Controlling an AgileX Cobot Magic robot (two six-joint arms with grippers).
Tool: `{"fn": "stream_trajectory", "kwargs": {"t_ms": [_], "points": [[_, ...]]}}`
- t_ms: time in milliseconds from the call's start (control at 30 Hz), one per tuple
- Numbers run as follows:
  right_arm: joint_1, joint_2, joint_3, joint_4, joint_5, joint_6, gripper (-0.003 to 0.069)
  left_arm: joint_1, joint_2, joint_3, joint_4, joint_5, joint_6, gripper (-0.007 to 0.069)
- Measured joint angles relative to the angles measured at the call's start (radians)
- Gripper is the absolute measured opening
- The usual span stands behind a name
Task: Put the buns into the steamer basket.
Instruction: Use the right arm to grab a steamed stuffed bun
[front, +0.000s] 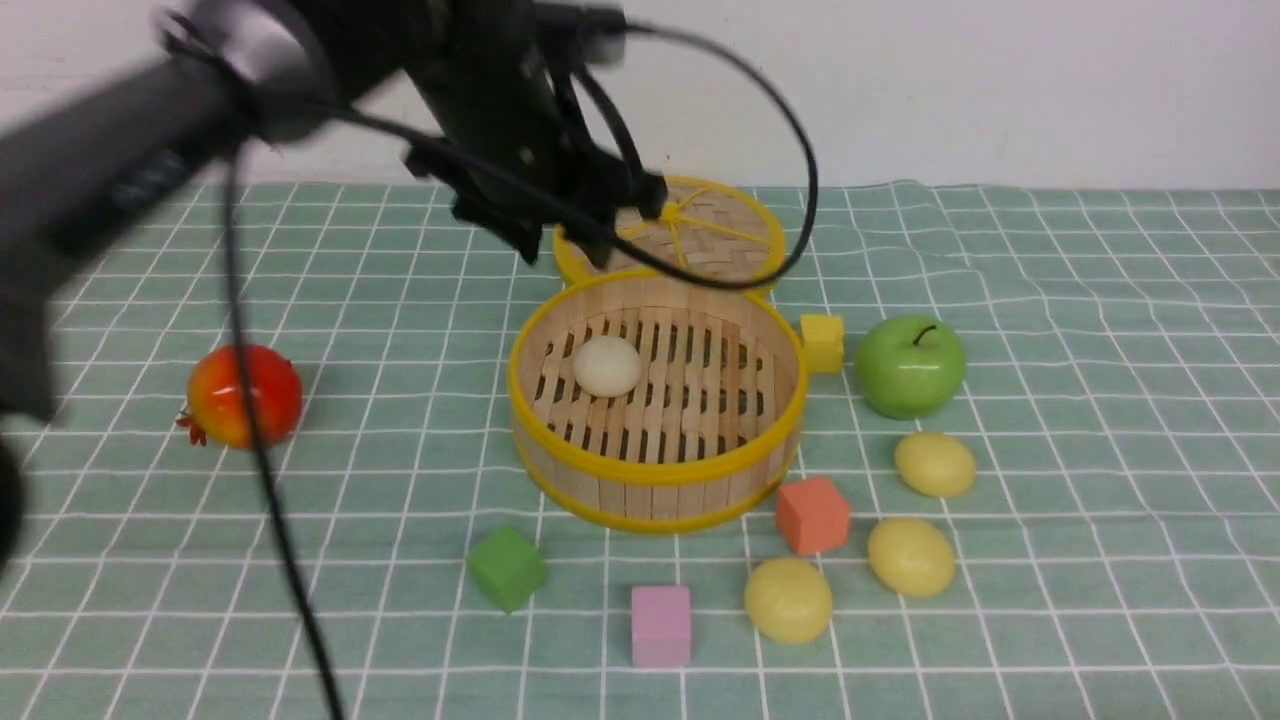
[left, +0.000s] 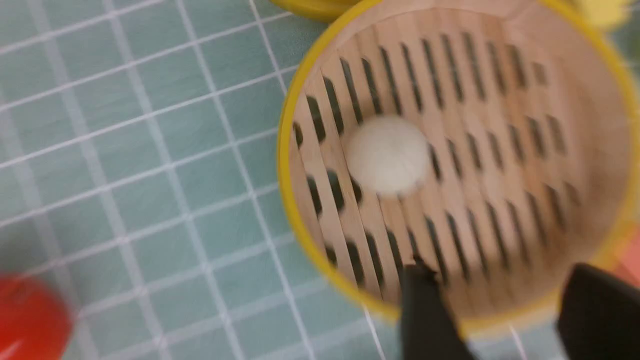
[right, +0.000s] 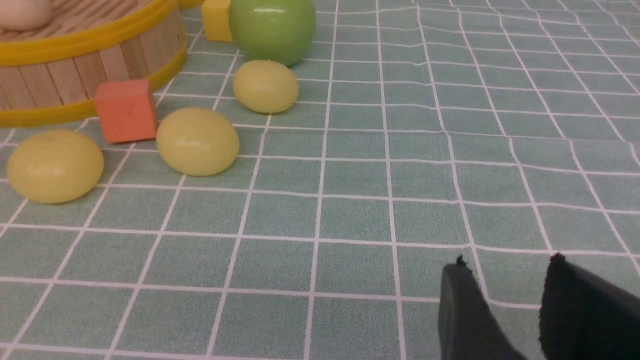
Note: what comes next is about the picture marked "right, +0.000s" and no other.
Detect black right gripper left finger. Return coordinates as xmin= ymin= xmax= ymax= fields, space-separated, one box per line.
xmin=438 ymin=255 xmax=525 ymax=360

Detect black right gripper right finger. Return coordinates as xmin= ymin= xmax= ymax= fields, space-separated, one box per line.
xmin=539 ymin=253 xmax=640 ymax=360

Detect yellow bun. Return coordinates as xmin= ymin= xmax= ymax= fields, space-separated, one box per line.
xmin=232 ymin=60 xmax=300 ymax=114
xmin=155 ymin=107 xmax=240 ymax=177
xmin=6 ymin=129 xmax=105 ymax=204

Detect yellow bun front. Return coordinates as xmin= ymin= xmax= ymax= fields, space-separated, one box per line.
xmin=6 ymin=129 xmax=105 ymax=204

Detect white bun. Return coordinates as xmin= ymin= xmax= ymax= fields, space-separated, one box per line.
xmin=0 ymin=0 xmax=53 ymax=32

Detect bamboo steamer tray yellow rims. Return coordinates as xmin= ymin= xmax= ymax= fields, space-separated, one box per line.
xmin=0 ymin=0 xmax=187 ymax=128

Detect green checkered tablecloth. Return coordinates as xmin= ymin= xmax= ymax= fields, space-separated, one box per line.
xmin=1 ymin=0 xmax=639 ymax=360

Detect green apple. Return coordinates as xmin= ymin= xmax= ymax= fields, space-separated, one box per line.
xmin=229 ymin=0 xmax=317 ymax=67

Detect orange cube block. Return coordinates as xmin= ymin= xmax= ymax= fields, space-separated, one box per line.
xmin=94 ymin=79 xmax=158 ymax=144

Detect yellow cube block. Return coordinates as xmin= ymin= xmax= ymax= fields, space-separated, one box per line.
xmin=201 ymin=0 xmax=233 ymax=43

